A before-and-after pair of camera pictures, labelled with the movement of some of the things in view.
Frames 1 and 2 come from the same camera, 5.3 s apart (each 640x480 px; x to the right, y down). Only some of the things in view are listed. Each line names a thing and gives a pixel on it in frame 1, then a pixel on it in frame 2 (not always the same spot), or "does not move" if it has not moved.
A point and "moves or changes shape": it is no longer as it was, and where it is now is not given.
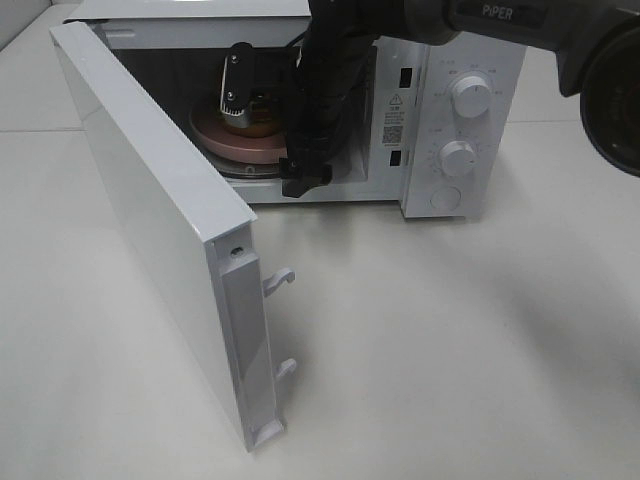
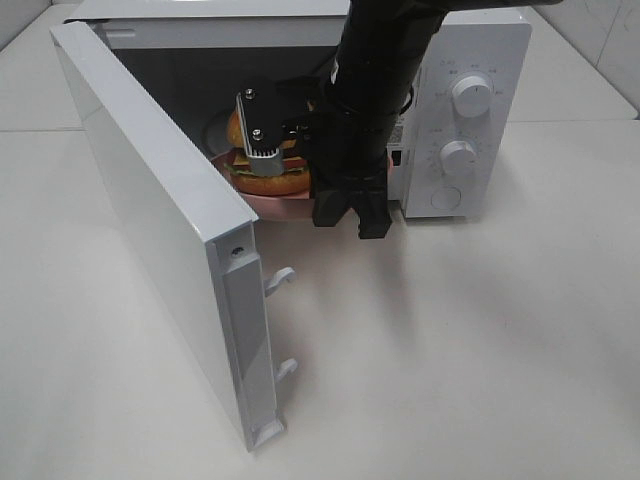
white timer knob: [457, 159] does not move
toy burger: [265, 117] moves or changes shape
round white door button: [447, 198] does not move
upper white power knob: [471, 94] does not move
